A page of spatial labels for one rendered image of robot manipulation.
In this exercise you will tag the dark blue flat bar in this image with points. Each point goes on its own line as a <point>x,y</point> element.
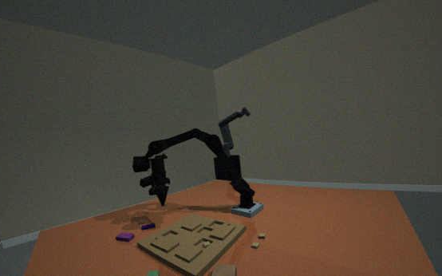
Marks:
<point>148,226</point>

